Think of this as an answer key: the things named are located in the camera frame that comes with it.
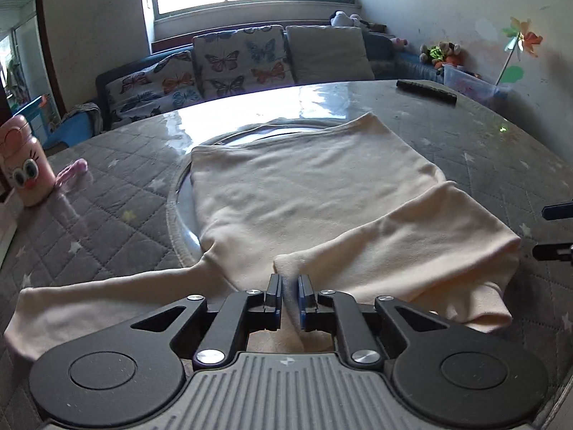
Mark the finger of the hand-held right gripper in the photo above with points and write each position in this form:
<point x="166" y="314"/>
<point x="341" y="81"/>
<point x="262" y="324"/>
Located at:
<point x="557" y="211"/>
<point x="555" y="251"/>

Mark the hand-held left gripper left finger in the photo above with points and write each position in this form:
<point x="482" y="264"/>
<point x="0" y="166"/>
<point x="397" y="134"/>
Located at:
<point x="275" y="298"/>

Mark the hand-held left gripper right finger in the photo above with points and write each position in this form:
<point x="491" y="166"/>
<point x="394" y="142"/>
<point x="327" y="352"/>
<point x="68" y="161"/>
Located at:
<point x="305" y="296"/>

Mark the cream long-sleeved shirt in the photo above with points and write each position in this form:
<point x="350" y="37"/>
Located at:
<point x="313" y="197"/>

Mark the round glass turntable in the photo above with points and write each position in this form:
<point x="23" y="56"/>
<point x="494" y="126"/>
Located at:
<point x="182" y="215"/>

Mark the clear plastic storage box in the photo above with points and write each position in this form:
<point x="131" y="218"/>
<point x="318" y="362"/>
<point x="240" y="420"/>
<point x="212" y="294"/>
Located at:
<point x="472" y="85"/>

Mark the colourful paper pinwheel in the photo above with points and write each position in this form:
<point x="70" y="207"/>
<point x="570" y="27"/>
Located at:
<point x="521" y="38"/>

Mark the black remote control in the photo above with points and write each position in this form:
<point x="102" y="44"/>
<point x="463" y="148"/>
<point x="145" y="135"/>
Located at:
<point x="426" y="91"/>

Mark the brown plush toy group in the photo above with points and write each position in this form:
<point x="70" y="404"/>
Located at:
<point x="443" y="53"/>

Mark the pink plush toy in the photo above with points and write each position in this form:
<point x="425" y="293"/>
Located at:
<point x="399" y="41"/>

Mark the upright butterfly print cushion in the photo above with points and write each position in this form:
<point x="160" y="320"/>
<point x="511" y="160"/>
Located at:
<point x="241" y="60"/>

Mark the flat butterfly print cushion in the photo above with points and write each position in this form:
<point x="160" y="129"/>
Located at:
<point x="152" y="92"/>

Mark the plain beige cushion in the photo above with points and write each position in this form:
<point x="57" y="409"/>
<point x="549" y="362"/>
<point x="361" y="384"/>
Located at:
<point x="329" y="53"/>

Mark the blue plastic stool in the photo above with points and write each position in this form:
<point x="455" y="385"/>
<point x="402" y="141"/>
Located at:
<point x="74" y="130"/>

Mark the grey crumpled cloth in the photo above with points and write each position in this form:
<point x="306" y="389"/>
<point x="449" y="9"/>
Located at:
<point x="87" y="111"/>

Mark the dark blue sofa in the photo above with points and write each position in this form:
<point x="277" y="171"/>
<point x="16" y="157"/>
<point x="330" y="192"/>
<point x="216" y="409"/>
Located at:
<point x="103" y="83"/>

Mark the black and white plush toy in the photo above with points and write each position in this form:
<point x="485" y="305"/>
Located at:
<point x="342" y="19"/>

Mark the pink cartoon face bottle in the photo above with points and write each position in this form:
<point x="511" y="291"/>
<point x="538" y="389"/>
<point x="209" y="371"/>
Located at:
<point x="27" y="161"/>

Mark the blue and white plastic toy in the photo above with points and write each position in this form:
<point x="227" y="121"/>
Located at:
<point x="38" y="114"/>

